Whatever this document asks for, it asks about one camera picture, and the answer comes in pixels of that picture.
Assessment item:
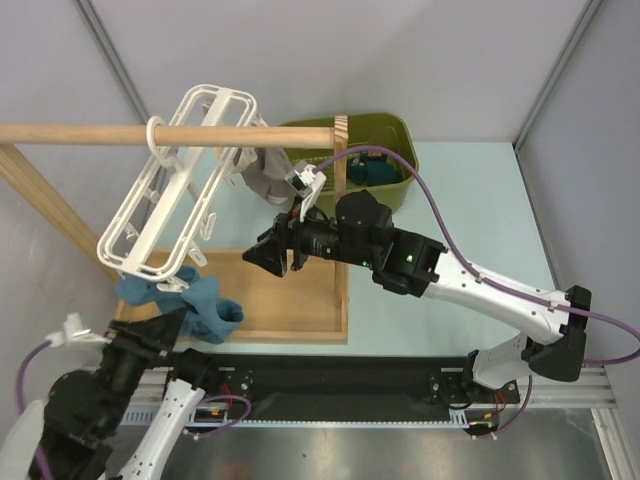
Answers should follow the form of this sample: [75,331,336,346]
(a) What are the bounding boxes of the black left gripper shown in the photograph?
[99,304,188,431]

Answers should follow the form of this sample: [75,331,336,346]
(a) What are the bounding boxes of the blue sock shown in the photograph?
[115,266,245,345]

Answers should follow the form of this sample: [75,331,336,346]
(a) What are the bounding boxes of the white plastic clip hanger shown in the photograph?
[96,84,265,293]

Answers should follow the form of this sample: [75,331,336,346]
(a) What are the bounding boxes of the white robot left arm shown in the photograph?
[1,307,220,479]

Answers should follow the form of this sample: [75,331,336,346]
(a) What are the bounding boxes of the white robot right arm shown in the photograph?
[242,191,591,401]

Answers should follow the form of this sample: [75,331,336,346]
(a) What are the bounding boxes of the dark green socks in bin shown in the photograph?
[347,151,402,187]

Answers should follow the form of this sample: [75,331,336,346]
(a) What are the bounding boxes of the grey beige sock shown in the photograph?
[233,147,295,205]

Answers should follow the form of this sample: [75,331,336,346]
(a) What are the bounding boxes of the olive green plastic bin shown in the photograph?
[282,112,419,216]

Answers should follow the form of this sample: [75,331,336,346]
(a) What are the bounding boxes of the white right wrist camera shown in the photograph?
[285,161,326,222]

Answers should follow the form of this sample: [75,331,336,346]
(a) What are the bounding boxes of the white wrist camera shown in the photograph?
[45,313,111,348]
[285,161,326,222]

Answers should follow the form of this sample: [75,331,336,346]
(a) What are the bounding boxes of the wooden rack frame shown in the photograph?
[0,114,350,346]

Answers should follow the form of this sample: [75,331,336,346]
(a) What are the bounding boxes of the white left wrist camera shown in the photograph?
[45,313,111,348]

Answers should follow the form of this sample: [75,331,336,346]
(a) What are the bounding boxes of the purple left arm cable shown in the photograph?
[17,342,56,416]

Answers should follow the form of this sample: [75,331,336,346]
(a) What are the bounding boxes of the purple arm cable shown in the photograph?
[17,342,56,416]
[312,147,640,369]

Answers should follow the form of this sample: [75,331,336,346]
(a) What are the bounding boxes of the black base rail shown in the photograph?
[119,352,614,439]

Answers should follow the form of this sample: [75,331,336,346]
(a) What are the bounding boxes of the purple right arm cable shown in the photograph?
[312,147,640,369]

